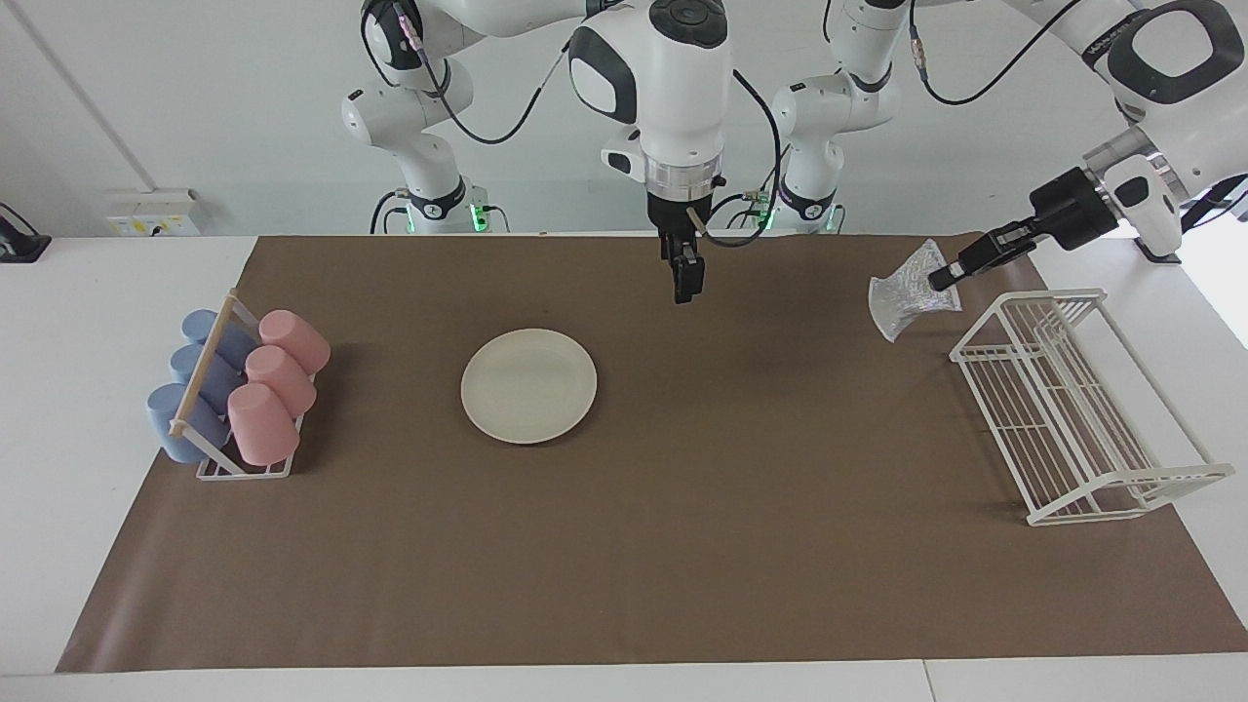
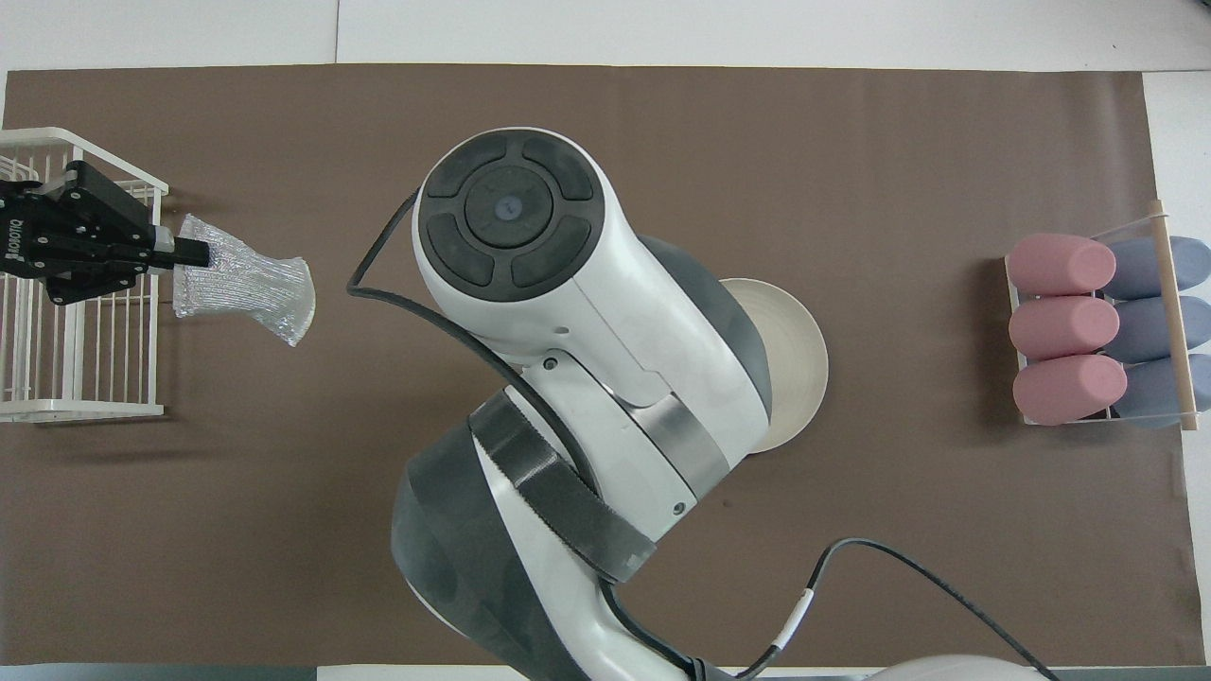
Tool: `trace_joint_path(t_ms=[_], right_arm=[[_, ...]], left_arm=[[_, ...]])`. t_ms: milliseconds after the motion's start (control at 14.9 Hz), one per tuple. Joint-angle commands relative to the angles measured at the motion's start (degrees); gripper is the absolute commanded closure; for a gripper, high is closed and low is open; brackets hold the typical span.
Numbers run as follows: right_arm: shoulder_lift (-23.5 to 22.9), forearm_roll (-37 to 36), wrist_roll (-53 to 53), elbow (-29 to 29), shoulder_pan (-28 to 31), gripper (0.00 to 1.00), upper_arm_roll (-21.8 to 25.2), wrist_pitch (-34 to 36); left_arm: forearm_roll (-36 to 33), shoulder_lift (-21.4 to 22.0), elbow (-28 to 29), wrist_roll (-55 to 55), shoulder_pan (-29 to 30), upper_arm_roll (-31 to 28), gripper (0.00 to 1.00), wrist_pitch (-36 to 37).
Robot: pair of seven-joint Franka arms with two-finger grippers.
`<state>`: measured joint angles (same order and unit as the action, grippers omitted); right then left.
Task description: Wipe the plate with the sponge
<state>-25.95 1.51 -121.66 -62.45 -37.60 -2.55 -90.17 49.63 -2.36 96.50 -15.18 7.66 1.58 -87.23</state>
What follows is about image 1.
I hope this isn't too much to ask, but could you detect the silver mesh sponge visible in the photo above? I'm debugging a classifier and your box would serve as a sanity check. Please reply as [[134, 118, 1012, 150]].
[[868, 238, 963, 343]]

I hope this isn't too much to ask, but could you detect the cream round plate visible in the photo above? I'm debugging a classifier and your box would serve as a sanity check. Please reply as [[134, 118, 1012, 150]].
[[460, 328, 599, 447]]

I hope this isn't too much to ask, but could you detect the brown table mat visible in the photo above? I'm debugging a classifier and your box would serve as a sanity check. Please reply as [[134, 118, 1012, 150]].
[[56, 232, 1248, 674]]

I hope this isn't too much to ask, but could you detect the pink plastic cup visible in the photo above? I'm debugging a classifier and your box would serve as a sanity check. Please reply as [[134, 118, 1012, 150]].
[[227, 382, 301, 467], [245, 345, 318, 418], [258, 309, 332, 376]]

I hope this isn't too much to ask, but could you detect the blue plastic cup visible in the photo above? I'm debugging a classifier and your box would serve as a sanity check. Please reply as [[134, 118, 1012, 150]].
[[146, 383, 233, 464], [182, 309, 259, 371], [170, 343, 245, 415]]

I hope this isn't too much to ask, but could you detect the cup rack with wooden rod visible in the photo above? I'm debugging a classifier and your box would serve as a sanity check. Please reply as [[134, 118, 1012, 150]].
[[169, 289, 305, 481]]

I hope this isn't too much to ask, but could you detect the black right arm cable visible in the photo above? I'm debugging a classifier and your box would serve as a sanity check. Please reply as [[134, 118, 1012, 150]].
[[390, 0, 786, 250]]

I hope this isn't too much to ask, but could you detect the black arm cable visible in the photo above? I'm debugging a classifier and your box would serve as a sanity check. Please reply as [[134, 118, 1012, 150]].
[[907, 0, 1248, 235], [390, 0, 786, 250]]

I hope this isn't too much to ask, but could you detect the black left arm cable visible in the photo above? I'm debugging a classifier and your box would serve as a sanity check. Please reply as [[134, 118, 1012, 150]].
[[907, 0, 1248, 235]]

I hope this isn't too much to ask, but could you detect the white wire dish rack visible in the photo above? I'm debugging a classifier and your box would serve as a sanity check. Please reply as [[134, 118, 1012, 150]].
[[950, 288, 1235, 527]]

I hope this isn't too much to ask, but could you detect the white wall outlet box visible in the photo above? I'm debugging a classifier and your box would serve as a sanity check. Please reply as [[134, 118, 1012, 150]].
[[105, 188, 201, 238]]

